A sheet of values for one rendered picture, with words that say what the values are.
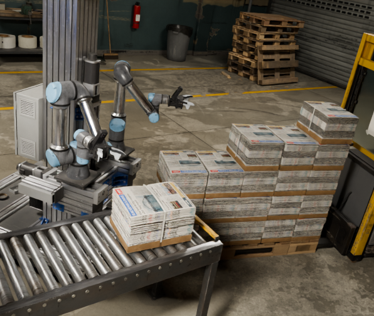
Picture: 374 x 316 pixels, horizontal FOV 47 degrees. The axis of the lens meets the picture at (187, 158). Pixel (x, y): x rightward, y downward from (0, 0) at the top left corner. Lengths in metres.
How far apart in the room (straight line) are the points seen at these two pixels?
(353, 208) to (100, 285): 2.74
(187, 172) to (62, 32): 1.25
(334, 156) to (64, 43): 2.18
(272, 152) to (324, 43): 7.76
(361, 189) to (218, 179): 1.49
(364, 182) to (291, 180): 0.86
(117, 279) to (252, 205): 1.59
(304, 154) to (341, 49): 7.31
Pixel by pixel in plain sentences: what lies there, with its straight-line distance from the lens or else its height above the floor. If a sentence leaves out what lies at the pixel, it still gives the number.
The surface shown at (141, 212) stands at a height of 1.03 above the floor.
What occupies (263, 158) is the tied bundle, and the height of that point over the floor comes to 0.94.
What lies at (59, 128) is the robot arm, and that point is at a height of 1.19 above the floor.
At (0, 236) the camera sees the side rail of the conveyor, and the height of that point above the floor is 0.80.
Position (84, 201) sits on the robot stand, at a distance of 2.91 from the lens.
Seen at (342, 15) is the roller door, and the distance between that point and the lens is 10.64.
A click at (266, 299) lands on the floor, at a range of 3.43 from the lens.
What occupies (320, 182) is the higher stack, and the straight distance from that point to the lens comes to 3.65.
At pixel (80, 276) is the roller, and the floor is 0.80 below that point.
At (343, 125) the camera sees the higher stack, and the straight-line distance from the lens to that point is 3.51.
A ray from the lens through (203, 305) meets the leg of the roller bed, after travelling 2.71.
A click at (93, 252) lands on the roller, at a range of 2.29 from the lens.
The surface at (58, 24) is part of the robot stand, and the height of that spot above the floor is 1.73.
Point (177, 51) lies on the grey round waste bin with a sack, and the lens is 10.04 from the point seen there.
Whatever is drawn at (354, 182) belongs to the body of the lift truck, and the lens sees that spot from 4.23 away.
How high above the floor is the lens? 2.22
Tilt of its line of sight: 25 degrees down
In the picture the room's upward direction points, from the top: 9 degrees clockwise
